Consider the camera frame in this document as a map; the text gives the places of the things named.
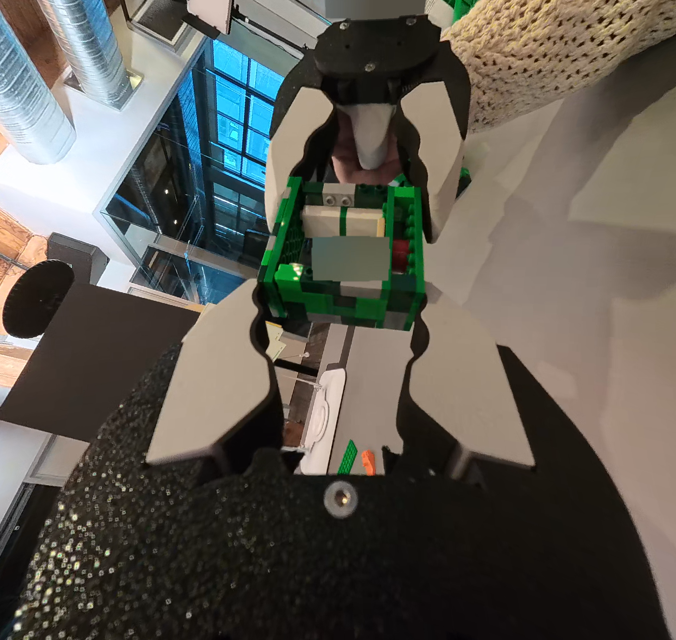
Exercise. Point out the hollow green lego block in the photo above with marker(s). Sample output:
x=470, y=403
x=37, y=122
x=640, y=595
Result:
x=295, y=302

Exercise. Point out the person's right hand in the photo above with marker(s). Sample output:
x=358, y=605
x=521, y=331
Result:
x=343, y=167

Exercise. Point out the silver ventilation duct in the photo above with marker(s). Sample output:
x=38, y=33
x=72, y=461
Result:
x=31, y=101
x=90, y=32

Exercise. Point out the green lego plate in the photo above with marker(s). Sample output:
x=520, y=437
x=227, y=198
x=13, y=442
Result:
x=348, y=458

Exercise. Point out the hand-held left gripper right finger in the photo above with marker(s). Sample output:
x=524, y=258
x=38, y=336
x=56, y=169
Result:
x=464, y=392

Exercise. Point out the black board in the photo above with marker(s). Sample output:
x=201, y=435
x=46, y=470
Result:
x=95, y=360

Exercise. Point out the black round disc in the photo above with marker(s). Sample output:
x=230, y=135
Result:
x=37, y=299

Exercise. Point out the person's right forearm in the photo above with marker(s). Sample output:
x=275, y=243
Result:
x=528, y=43

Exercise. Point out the orange brick separator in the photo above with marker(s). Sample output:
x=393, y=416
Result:
x=368, y=463

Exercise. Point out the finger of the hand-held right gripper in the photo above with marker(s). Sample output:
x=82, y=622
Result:
x=290, y=138
x=438, y=138

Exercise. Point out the white book stand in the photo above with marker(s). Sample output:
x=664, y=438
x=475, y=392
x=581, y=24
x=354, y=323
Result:
x=325, y=413

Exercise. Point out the large window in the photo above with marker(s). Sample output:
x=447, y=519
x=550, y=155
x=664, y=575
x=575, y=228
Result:
x=237, y=101

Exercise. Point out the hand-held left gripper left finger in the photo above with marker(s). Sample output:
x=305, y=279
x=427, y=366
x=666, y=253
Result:
x=216, y=386

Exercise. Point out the dark grey box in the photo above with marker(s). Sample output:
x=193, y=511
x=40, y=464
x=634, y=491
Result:
x=79, y=254

